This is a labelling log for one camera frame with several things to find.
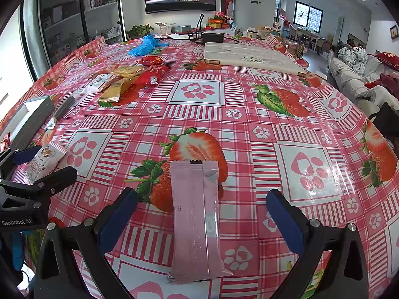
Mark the black power adapter with cable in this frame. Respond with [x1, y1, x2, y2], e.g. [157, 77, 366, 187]
[188, 13, 204, 41]

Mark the long black snack packet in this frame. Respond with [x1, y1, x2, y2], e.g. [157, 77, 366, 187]
[46, 93, 84, 130]

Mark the dark red garment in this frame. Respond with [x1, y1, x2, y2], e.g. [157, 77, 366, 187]
[365, 73, 399, 95]

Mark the grey white quilt pile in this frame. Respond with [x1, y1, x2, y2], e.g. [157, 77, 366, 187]
[337, 46, 368, 75]

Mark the person's left hand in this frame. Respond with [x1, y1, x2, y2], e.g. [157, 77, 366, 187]
[12, 232, 25, 271]

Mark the blue disposable glove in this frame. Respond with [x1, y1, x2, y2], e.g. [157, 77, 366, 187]
[127, 35, 170, 57]

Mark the green potted plant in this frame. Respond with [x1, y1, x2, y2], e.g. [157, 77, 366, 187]
[126, 24, 155, 40]

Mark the golden yellow snack packet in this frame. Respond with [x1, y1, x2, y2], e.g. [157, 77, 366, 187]
[99, 77, 138, 107]

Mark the pale yellow cracker packet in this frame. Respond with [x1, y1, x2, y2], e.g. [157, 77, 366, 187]
[111, 65, 148, 78]

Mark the white nut snack packet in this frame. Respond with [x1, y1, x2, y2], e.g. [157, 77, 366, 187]
[26, 142, 67, 185]

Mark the white folded play mat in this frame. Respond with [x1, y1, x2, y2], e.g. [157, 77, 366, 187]
[203, 42, 309, 77]

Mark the glass door cabinet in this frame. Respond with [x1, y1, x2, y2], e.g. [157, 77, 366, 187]
[20, 0, 127, 72]

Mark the white pink snack packet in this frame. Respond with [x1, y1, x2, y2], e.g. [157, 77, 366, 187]
[82, 74, 117, 94]

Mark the black power box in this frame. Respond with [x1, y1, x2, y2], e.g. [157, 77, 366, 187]
[202, 33, 225, 45]

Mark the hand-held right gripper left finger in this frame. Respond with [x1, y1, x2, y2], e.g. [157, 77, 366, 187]
[35, 187, 138, 299]

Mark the dark framed window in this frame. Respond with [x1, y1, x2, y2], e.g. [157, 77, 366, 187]
[294, 1, 324, 33]

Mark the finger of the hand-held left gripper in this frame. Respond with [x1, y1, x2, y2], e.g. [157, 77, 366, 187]
[0, 146, 42, 179]
[0, 166, 78, 212]

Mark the strawberry print checked tablecloth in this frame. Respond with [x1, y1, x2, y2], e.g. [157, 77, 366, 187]
[0, 34, 399, 299]

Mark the light grey sofa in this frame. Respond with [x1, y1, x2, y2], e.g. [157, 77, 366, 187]
[327, 48, 399, 100]

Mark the grey storage box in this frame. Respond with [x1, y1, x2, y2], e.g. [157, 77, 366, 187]
[0, 96, 56, 162]

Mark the long red snack packet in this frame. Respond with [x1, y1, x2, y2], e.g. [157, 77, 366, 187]
[132, 65, 171, 87]

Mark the red pillow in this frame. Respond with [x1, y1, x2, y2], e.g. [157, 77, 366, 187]
[376, 51, 399, 71]

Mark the small red snack packet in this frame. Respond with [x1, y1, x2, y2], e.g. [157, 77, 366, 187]
[136, 55, 165, 67]

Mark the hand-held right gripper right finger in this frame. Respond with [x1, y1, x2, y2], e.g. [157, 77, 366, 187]
[266, 188, 369, 299]

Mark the black garment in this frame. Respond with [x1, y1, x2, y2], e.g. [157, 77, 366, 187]
[369, 101, 399, 144]

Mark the dining table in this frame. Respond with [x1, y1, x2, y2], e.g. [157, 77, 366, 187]
[296, 28, 320, 49]

